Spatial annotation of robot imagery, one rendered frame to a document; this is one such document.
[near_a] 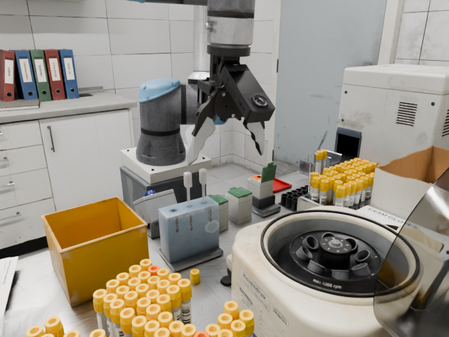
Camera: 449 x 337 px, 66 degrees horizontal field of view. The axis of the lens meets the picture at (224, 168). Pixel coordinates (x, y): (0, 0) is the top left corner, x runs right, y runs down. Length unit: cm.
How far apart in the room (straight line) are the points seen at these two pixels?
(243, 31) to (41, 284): 52
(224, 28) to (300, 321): 42
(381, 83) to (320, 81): 173
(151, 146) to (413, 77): 71
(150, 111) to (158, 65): 214
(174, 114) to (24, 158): 140
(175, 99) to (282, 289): 68
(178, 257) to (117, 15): 252
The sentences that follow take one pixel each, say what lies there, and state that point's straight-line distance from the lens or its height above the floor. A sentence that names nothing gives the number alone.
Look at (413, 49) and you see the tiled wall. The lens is 245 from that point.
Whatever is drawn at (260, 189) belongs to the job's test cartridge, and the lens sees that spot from 79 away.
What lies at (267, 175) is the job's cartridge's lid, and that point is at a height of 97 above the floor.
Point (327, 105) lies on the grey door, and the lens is 271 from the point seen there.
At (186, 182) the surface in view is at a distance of 60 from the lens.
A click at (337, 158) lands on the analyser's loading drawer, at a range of 104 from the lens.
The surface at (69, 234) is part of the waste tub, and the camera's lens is 69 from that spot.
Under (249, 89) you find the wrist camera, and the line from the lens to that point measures 55.
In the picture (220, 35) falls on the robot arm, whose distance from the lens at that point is 57.
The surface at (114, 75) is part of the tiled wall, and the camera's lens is 297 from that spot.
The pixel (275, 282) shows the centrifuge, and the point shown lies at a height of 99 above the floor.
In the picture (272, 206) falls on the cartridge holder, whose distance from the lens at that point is 82.
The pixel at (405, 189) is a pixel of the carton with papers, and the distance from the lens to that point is 70.
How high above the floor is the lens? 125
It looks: 20 degrees down
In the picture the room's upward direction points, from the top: straight up
